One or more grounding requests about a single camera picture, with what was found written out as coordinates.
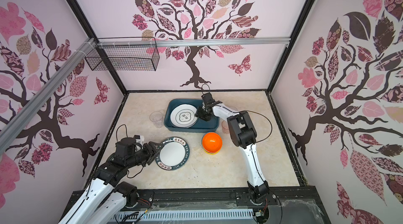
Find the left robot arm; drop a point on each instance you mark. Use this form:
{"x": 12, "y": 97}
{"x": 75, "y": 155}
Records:
{"x": 106, "y": 194}

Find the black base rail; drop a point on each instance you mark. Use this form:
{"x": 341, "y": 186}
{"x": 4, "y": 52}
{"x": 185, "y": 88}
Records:
{"x": 283, "y": 205}

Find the aluminium rail left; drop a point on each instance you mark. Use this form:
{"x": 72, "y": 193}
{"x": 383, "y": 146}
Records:
{"x": 10, "y": 132}

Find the aluminium rail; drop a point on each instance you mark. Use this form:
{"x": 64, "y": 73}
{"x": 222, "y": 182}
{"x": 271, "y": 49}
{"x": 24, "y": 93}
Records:
{"x": 10, "y": 132}
{"x": 198, "y": 42}

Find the clear cup left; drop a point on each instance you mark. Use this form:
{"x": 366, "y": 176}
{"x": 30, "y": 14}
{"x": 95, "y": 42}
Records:
{"x": 157, "y": 118}

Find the teal plastic bin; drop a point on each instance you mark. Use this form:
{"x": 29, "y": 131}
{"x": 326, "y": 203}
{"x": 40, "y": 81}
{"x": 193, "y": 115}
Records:
{"x": 200, "y": 126}

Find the white plate teal rim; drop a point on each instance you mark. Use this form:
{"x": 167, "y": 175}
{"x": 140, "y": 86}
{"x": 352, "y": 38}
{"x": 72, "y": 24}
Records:
{"x": 183, "y": 116}

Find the orange plastic bowl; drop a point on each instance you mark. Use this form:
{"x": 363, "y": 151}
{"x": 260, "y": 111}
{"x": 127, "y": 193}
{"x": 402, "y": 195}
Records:
{"x": 211, "y": 141}

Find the white plate dark patterned rim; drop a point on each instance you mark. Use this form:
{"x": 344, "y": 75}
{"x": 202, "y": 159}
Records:
{"x": 174, "y": 154}

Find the black wire basket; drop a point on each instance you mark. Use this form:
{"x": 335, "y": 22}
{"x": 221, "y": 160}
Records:
{"x": 124, "y": 54}

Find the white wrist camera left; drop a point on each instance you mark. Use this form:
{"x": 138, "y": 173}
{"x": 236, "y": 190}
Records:
{"x": 139, "y": 139}

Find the pinkish clear cup near right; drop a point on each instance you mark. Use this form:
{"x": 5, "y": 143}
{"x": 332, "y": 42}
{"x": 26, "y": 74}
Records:
{"x": 225, "y": 127}

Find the white vented cable duct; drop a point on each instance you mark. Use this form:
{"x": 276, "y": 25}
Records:
{"x": 176, "y": 216}

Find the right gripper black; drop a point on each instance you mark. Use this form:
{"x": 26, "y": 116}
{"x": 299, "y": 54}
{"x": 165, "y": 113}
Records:
{"x": 199, "y": 114}

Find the aluminium rail back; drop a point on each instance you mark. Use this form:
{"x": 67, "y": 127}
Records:
{"x": 198, "y": 42}

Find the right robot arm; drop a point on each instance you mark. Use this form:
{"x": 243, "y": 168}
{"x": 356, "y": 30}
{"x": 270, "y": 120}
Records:
{"x": 243, "y": 135}

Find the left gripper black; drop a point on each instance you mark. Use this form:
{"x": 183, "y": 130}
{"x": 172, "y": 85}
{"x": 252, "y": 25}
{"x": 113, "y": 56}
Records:
{"x": 146, "y": 147}

